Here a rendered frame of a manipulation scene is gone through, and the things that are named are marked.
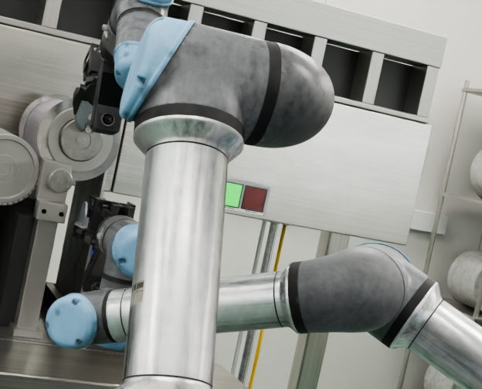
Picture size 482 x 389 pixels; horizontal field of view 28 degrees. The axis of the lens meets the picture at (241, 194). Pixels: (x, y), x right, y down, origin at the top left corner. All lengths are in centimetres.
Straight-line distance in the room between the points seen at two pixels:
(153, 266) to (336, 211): 139
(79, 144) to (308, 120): 75
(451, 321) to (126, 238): 48
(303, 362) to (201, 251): 161
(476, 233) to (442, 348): 399
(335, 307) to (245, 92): 37
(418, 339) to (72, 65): 102
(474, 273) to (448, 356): 348
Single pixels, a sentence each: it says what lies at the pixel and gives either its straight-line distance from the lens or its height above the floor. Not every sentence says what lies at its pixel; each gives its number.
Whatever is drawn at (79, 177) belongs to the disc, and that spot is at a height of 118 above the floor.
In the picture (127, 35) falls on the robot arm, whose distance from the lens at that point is 141.
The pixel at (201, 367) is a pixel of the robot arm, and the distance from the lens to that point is 91.
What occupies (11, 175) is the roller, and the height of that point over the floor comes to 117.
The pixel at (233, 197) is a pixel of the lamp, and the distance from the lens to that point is 218.
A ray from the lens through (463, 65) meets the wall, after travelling 521.
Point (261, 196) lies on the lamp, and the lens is 220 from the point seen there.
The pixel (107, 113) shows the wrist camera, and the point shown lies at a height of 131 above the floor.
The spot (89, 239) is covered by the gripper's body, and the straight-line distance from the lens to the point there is 166.
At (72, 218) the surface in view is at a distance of 197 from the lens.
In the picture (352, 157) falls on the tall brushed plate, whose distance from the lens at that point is 229.
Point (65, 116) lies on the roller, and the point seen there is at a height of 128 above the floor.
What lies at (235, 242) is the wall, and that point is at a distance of 472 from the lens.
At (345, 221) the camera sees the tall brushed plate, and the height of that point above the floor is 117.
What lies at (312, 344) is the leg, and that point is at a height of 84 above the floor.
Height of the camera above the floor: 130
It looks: 3 degrees down
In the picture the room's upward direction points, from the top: 12 degrees clockwise
